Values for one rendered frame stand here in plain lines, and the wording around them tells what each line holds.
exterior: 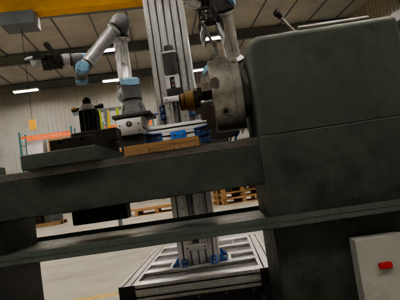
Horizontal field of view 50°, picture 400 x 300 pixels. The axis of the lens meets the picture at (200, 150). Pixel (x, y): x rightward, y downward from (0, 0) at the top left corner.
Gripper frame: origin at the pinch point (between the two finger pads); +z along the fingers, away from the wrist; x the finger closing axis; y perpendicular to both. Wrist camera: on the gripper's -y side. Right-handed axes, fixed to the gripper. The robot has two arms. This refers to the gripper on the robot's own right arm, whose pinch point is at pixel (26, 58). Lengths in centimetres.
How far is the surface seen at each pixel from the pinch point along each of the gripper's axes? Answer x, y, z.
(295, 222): -137, 87, -87
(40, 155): -94, 54, -4
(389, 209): -149, 86, -119
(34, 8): 992, -314, -1
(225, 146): -114, 58, -73
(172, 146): -107, 56, -53
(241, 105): -112, 43, -83
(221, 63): -104, 25, -79
